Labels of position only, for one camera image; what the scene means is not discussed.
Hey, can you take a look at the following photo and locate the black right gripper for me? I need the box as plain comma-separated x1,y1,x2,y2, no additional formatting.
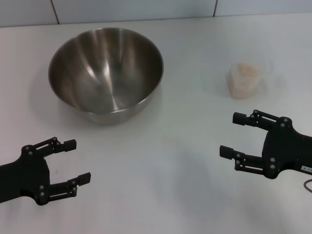
219,109,312,180

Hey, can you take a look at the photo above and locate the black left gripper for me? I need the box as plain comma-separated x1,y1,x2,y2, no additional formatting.
0,136,92,206

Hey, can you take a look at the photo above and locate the stainless steel mixing bowl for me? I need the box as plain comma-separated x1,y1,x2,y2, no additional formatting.
48,27,164,126

